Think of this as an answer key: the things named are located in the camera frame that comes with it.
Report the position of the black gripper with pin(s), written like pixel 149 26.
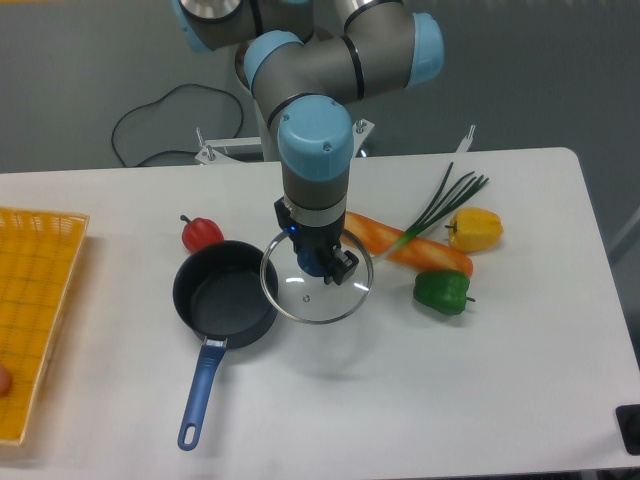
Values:
pixel 318 247

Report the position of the glass lid blue knob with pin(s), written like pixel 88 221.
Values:
pixel 302 295

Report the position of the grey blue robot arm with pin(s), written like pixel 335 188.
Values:
pixel 302 87

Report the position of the orange baguette bread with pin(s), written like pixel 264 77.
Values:
pixel 421 254

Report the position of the green bell pepper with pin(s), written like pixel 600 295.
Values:
pixel 445 291

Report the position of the green onion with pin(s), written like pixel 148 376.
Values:
pixel 447 198

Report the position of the yellow bell pepper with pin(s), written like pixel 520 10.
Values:
pixel 474 229

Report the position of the red bell pepper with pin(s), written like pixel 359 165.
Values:
pixel 199 232

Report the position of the yellow woven basket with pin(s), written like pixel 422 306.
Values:
pixel 39 252

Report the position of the black object table corner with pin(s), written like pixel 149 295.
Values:
pixel 628 418

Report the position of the dark pot blue handle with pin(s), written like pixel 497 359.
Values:
pixel 218 294

